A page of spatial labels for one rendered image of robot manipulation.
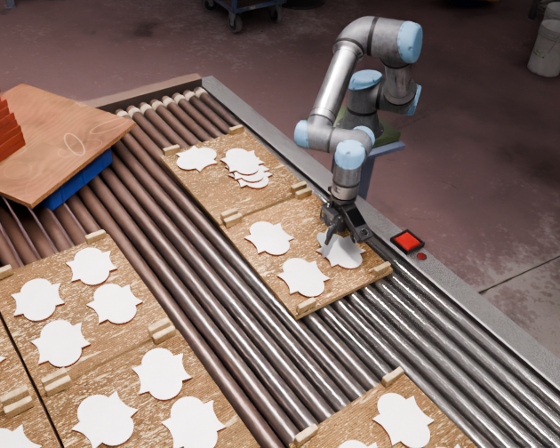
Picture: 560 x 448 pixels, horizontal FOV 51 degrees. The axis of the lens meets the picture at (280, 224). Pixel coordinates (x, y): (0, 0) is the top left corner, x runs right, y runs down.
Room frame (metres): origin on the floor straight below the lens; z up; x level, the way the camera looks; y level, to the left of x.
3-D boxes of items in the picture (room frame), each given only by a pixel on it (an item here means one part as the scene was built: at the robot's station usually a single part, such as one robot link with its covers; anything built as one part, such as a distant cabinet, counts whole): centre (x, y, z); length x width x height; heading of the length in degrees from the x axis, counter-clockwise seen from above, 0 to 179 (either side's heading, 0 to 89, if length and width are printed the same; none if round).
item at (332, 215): (1.28, -0.17, 1.08); 0.09 x 0.08 x 0.12; 37
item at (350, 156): (1.28, -0.17, 1.24); 0.09 x 0.08 x 0.11; 162
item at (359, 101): (2.00, -0.28, 1.07); 0.13 x 0.12 x 0.14; 72
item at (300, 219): (1.26, -0.08, 0.93); 0.41 x 0.35 x 0.02; 37
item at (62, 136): (1.54, 0.85, 1.03); 0.50 x 0.50 x 0.02; 68
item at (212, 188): (1.59, 0.18, 0.93); 0.41 x 0.35 x 0.02; 39
